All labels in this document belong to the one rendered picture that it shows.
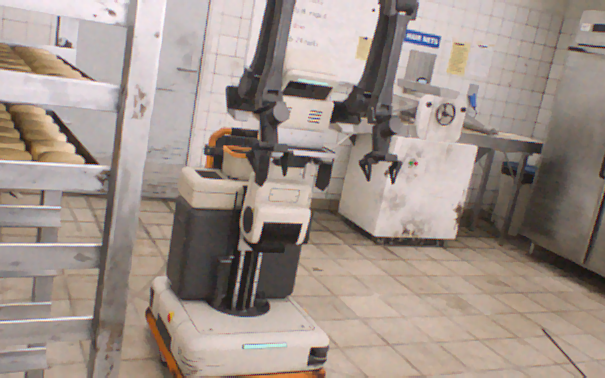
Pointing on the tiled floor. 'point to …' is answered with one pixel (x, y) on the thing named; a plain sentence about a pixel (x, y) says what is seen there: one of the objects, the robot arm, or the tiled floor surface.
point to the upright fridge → (592, 154)
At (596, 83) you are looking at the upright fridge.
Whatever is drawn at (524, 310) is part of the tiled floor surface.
